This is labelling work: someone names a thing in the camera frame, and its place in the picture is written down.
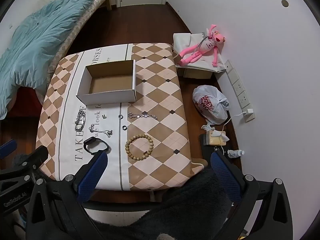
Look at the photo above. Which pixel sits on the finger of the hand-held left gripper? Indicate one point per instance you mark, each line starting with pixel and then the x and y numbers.
pixel 35 158
pixel 7 148

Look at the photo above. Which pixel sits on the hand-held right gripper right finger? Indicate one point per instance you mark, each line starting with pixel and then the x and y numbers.
pixel 226 177

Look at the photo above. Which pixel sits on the dark fuzzy clothing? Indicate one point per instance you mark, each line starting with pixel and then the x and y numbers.
pixel 175 212

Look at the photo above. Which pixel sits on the white power strip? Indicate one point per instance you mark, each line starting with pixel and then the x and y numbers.
pixel 237 87

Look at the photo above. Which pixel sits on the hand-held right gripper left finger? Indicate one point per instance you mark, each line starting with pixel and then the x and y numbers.
pixel 92 175

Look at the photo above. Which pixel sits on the crumpled white tissue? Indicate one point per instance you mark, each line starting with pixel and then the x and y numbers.
pixel 207 127

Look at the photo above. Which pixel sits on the bed with patterned mattress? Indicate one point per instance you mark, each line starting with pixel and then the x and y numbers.
pixel 75 30

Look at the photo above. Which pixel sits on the brown cardboard carton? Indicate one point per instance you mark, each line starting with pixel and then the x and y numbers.
pixel 195 73

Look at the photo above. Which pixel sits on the light blue duvet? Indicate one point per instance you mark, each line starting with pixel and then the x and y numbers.
pixel 37 45

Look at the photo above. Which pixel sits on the white plastic bag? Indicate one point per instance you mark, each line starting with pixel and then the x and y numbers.
pixel 210 102

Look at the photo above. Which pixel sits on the checkered printed tablecloth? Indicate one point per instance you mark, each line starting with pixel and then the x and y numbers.
pixel 160 100

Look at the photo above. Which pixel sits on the black floor mat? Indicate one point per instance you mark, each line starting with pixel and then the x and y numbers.
pixel 203 141

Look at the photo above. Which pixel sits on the cardboard box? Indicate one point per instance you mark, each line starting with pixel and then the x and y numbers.
pixel 107 85

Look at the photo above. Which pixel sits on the round wall hole cap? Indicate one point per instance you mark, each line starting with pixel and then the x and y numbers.
pixel 285 3

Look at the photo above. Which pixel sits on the wooden tissue box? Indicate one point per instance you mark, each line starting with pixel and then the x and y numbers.
pixel 215 138

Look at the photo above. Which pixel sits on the white charger plug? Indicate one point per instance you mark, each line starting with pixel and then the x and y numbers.
pixel 248 111

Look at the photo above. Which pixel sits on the black smart band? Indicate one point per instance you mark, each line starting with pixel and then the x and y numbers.
pixel 88 143

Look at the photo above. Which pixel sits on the small white bottle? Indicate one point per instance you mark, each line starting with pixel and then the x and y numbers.
pixel 235 153

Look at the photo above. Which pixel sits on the pink plush toy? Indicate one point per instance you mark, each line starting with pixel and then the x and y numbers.
pixel 200 51

